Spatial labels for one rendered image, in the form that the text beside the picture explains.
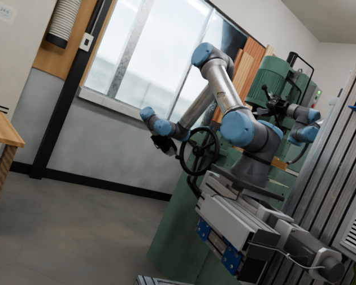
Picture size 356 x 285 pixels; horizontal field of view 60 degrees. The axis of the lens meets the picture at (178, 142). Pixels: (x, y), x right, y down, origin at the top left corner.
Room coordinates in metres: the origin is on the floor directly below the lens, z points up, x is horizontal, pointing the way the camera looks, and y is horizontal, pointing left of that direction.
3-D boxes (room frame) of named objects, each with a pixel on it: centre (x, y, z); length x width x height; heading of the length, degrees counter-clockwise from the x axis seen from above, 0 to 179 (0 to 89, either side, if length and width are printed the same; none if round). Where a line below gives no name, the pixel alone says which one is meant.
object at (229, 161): (1.94, -0.33, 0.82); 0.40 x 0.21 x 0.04; 44
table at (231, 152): (1.93, -0.28, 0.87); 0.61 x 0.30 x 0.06; 44
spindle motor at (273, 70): (1.98, -0.37, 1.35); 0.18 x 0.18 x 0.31
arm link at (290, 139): (1.54, -0.53, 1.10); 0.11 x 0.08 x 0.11; 179
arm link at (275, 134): (1.22, -0.30, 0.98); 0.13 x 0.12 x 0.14; 130
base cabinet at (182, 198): (2.07, -0.46, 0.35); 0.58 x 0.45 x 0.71; 134
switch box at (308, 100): (2.10, -0.70, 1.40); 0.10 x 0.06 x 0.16; 134
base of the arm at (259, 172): (1.22, -0.31, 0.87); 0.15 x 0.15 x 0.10
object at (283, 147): (2.00, -0.61, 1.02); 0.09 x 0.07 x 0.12; 44
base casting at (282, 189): (2.07, -0.46, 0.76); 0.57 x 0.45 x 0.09; 134
